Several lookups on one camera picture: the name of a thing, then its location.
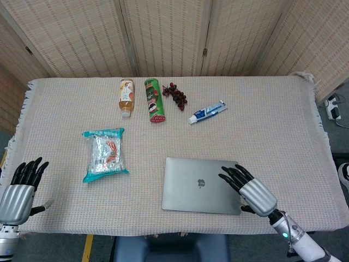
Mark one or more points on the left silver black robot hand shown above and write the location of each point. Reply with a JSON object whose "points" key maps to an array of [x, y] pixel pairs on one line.
{"points": [[15, 196]]}

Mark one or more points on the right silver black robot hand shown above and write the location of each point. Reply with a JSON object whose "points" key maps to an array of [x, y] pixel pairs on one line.
{"points": [[257, 197]]}

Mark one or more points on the silver laptop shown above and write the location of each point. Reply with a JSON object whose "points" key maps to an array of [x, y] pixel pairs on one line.
{"points": [[197, 185]]}

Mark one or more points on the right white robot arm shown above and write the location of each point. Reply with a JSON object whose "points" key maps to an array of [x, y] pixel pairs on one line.
{"points": [[295, 237]]}

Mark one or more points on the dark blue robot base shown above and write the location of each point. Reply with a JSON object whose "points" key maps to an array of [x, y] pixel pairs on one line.
{"points": [[171, 248]]}

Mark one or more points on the black white shoe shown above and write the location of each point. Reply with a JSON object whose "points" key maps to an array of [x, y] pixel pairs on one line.
{"points": [[344, 174]]}

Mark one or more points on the beige woven tablecloth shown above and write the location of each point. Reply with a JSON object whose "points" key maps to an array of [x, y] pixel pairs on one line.
{"points": [[191, 136]]}

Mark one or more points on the teal clear snack bag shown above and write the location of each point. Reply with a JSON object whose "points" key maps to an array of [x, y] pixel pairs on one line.
{"points": [[105, 155]]}

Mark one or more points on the blue white toothpaste tube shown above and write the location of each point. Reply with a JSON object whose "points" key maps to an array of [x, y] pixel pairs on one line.
{"points": [[207, 112]]}

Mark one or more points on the white power strip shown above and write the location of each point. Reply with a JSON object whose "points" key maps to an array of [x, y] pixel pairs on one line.
{"points": [[333, 107]]}

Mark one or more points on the dark red grape bunch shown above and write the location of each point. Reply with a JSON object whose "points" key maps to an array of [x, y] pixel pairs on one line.
{"points": [[175, 95]]}

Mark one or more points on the green chips can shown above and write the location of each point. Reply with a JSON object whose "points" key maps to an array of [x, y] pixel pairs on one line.
{"points": [[153, 101]]}

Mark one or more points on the orange tea bottle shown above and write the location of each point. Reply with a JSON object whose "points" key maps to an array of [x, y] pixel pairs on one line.
{"points": [[126, 96]]}

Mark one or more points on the beige folding screen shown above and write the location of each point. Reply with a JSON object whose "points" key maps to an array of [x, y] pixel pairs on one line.
{"points": [[163, 35]]}

